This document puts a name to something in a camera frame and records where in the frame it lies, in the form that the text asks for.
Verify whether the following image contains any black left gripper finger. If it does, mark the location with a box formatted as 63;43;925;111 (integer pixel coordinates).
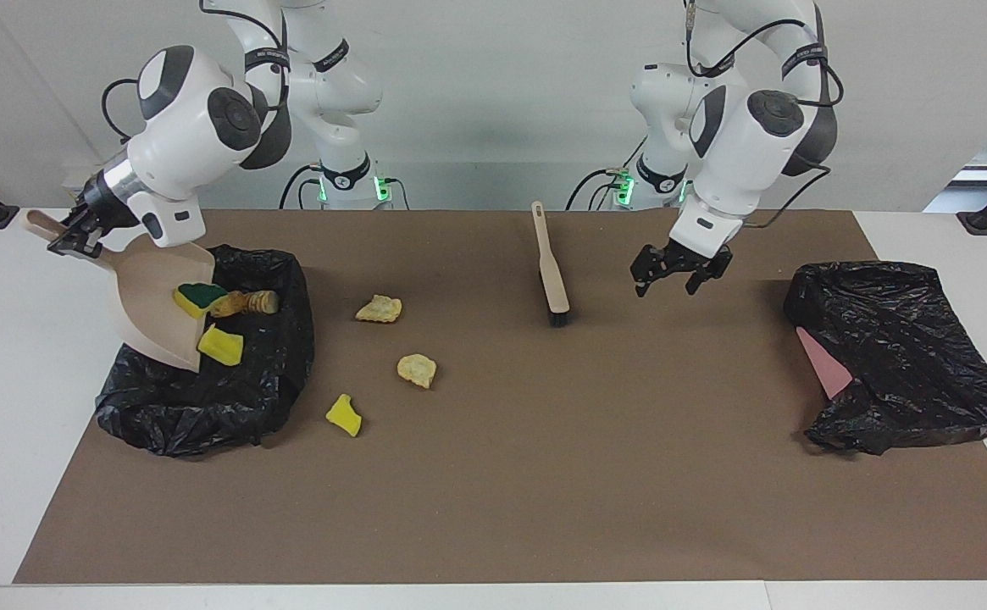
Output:
630;246;668;297
685;250;733;296

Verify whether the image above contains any beige plastic dustpan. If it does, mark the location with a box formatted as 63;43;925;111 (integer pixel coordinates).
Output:
25;209;216;374

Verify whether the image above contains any beige hand brush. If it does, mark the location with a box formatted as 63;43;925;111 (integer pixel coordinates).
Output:
531;201;570;328

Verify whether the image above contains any yellow sponge piece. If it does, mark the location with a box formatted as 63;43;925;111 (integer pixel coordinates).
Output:
197;324;245;367
325;393;363;438
174;282;230;320

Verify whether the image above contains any tan bread slice chunk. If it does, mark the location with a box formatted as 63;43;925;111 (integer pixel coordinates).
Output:
396;353;438;391
355;294;403;324

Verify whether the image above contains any pink plastic bin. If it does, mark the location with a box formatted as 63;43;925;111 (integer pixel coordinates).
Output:
796;327;855;400

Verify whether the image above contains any black bag lined bin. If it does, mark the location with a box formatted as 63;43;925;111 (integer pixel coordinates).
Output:
94;245;316;458

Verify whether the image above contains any crumpled black trash bag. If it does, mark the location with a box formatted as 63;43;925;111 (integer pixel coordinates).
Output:
783;261;987;457

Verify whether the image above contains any brown table mat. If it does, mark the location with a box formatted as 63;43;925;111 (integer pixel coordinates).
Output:
13;209;987;585

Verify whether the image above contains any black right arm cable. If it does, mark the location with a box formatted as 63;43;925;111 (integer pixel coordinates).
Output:
102;0;292;143

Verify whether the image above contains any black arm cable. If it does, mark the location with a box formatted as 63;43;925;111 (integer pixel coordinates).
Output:
685;0;846;230
102;0;292;143

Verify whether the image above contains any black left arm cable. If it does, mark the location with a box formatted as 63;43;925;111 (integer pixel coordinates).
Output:
685;0;846;230

